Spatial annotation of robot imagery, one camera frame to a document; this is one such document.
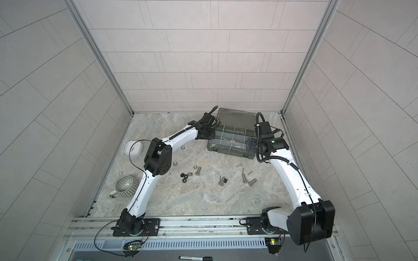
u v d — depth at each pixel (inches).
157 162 23.5
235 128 40.2
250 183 32.9
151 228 27.9
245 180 33.3
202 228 28.4
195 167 35.5
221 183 33.3
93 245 26.2
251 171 35.0
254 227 27.9
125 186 32.4
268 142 21.2
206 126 31.6
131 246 25.3
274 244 26.7
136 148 36.9
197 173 34.1
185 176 34.1
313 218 14.8
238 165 35.9
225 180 33.2
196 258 25.3
